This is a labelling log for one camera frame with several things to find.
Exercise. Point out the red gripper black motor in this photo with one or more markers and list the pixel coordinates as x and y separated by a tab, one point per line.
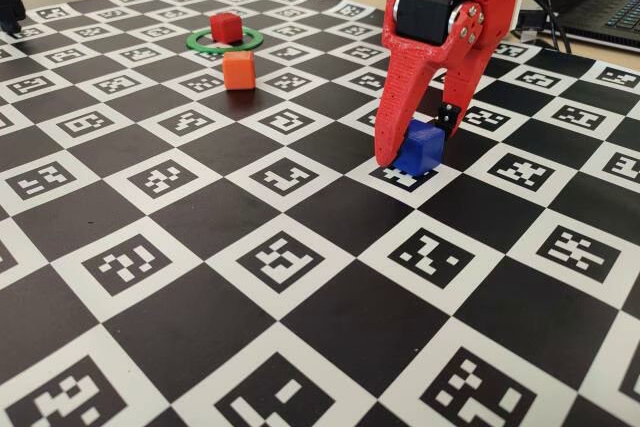
429	14

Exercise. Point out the blue cube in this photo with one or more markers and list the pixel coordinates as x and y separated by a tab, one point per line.
425	152

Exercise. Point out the orange cube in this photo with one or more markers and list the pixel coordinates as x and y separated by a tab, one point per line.
239	71

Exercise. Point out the red cube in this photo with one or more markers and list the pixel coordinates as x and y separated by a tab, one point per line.
225	27

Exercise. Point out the black white marker checkerboard mat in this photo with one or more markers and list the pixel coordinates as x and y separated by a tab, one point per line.
320	297

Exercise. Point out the black clamp stand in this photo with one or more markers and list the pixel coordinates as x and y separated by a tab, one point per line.
11	2

